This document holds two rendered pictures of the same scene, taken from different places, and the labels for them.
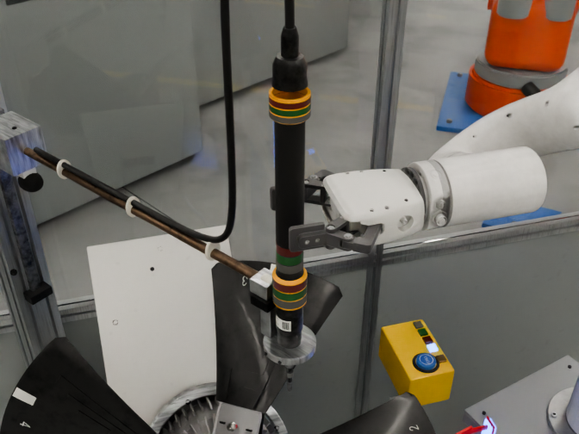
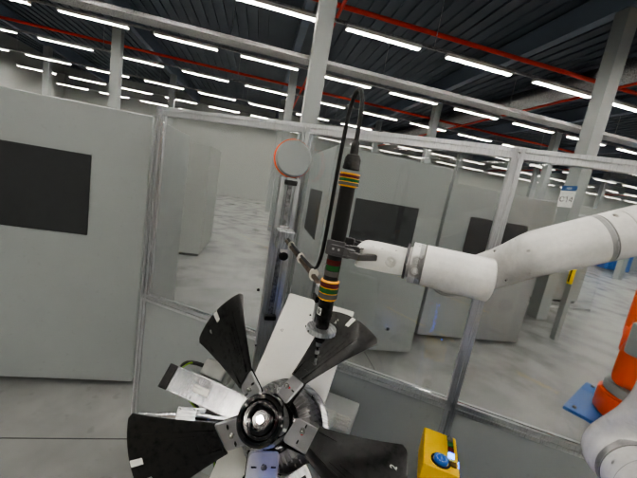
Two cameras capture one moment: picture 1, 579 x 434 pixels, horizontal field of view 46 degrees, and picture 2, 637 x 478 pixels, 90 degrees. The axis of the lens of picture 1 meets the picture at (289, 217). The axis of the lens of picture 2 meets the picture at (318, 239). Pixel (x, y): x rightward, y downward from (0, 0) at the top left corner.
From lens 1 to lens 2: 0.48 m
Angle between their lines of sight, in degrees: 40
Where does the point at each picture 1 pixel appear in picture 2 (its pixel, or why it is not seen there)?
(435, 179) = (418, 248)
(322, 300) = (365, 341)
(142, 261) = (308, 309)
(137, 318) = (291, 333)
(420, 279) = (482, 440)
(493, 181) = (455, 260)
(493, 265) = (545, 464)
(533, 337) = not seen: outside the picture
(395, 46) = not seen: hidden behind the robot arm
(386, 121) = (475, 315)
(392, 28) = not seen: hidden behind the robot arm
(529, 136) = (503, 264)
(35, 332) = (262, 338)
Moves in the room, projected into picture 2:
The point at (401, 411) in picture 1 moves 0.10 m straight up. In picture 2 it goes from (391, 452) to (400, 416)
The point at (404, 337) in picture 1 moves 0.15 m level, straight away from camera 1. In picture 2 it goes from (436, 439) to (457, 422)
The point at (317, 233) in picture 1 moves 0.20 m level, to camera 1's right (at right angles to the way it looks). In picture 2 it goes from (339, 246) to (437, 274)
